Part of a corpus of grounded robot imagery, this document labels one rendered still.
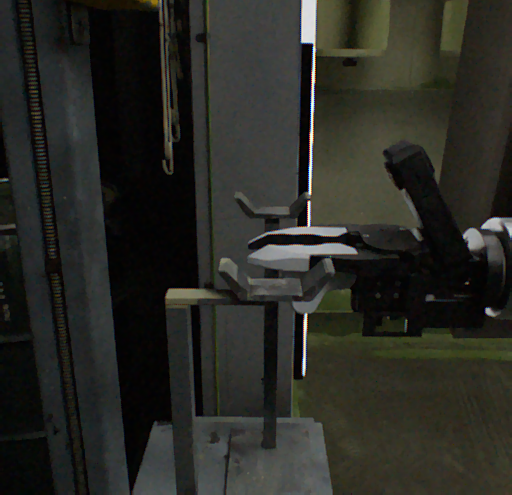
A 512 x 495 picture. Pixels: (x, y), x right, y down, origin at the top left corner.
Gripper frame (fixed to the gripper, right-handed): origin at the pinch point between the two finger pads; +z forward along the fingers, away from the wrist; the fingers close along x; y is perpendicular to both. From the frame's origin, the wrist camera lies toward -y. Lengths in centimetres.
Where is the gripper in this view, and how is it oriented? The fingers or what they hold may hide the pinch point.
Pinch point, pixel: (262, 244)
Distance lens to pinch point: 48.0
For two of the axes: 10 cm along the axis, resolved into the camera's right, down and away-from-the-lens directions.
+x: 0.2, -3.1, 9.5
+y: 0.0, 9.5, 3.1
